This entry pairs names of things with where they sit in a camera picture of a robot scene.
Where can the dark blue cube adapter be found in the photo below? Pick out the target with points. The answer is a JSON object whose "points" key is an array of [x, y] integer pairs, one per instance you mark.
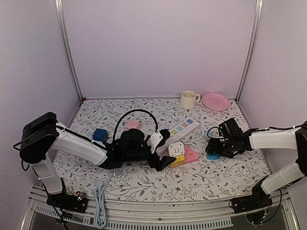
{"points": [[100, 135]]}

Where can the cream ribbed mug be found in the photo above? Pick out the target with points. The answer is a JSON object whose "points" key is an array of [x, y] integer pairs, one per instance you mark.
{"points": [[189, 99]]}

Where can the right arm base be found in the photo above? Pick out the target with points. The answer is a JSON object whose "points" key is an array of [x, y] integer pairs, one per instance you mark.
{"points": [[255, 201]]}

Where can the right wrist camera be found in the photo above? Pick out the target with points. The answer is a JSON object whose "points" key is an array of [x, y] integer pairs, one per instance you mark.
{"points": [[221, 130]]}

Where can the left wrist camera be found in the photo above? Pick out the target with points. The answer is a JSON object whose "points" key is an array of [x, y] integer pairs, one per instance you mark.
{"points": [[155, 140]]}

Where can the pink triangular socket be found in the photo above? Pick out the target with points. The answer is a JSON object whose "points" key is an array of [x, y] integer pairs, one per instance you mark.
{"points": [[190, 155]]}

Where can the pink cube socket adapter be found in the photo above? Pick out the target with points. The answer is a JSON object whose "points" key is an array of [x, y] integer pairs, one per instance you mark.
{"points": [[133, 125]]}

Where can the aluminium frame post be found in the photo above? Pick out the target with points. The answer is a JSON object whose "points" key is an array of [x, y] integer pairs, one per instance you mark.
{"points": [[67, 49], [251, 47]]}

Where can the yellow square adapter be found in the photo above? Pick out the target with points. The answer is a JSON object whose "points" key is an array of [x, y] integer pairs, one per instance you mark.
{"points": [[178, 162]]}

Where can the right aluminium frame post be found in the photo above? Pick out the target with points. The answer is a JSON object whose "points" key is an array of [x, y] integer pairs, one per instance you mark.
{"points": [[251, 47]]}

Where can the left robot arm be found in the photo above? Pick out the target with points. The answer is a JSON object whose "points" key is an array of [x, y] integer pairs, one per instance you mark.
{"points": [[47, 133]]}

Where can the left aluminium frame post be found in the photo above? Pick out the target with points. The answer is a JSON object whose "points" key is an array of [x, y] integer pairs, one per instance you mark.
{"points": [[67, 49]]}

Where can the white square adapter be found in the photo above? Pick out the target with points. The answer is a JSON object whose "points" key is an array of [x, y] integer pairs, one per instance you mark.
{"points": [[176, 149]]}

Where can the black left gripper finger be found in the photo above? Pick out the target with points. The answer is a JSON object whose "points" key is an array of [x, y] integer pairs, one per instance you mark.
{"points": [[165, 135], [164, 162]]}

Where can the cyan square adapter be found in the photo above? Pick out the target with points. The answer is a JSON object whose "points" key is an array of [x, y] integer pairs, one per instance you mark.
{"points": [[212, 157]]}

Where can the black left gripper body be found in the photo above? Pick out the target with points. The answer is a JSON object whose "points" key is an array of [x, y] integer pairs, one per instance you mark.
{"points": [[133, 158]]}

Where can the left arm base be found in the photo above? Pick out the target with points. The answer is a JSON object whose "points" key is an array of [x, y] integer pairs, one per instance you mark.
{"points": [[76, 202]]}

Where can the floral tablecloth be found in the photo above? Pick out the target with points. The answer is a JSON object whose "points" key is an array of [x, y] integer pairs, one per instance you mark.
{"points": [[200, 180]]}

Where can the white power strip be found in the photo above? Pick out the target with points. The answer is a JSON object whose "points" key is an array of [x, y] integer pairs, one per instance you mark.
{"points": [[179, 132]]}

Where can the pink plate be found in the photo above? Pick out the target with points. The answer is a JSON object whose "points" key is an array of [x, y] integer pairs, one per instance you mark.
{"points": [[215, 101]]}

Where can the light blue small plug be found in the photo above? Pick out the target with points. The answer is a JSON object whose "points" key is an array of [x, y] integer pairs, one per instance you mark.
{"points": [[208, 134]]}

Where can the front aluminium rail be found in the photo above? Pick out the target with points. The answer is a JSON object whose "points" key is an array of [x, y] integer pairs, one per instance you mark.
{"points": [[195, 215]]}

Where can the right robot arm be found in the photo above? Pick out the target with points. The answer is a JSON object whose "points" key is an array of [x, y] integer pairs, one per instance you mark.
{"points": [[289, 138]]}

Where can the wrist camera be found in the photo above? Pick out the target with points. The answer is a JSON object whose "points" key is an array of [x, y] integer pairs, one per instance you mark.
{"points": [[221, 130], [155, 140]]}

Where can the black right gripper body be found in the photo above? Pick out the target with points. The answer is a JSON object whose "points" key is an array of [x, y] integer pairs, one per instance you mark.
{"points": [[227, 150]]}

